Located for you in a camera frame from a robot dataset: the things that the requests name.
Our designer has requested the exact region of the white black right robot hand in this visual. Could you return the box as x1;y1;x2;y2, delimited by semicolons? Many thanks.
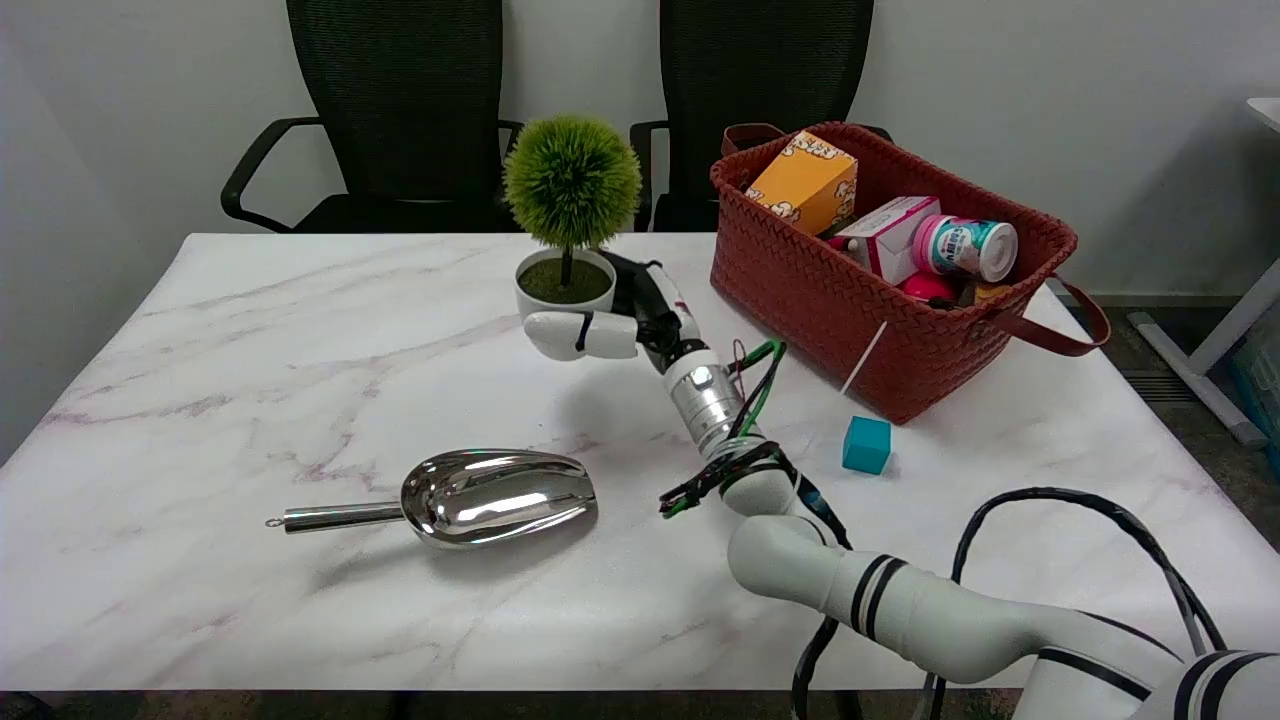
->
524;250;704;374

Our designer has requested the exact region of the green ball plant white pot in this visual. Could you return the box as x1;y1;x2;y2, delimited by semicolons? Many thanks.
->
503;115;643;323

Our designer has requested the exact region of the red woven basket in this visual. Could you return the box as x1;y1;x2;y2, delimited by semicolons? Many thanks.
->
709;122;1113;426

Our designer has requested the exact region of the blue storage bin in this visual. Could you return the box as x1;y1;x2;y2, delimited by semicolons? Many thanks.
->
1231;305;1280;479

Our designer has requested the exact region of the orange popcorn box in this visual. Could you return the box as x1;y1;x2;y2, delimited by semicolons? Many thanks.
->
745;130;860;238

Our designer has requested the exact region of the white pink carton box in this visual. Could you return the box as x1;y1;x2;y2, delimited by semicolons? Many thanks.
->
832;196;943;286

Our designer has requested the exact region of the teal cube block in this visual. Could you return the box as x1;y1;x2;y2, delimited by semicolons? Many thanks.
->
842;416;893;476

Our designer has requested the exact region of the shiny metal scoop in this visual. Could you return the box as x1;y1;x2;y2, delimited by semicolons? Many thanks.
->
265;449;598;550

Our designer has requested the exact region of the black mesh office chair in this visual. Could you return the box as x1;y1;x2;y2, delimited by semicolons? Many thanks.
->
221;0;526;235
629;0;894;234

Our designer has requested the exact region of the red pink ball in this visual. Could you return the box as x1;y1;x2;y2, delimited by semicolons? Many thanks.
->
899;271;961;305

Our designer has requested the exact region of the teal pink cylindrical canister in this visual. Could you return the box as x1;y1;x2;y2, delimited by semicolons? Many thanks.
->
911;214;1020;283

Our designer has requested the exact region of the white side desk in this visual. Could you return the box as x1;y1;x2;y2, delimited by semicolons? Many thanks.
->
1128;97;1280;448

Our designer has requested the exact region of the green robot cable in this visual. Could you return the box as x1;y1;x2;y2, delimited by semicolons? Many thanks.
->
735;340;788;441

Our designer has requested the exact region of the thin white cord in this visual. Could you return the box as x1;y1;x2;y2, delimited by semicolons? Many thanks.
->
839;321;889;396

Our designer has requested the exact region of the thick black robot cable loop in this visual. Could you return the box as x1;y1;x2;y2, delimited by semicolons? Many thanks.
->
953;487;1228;654

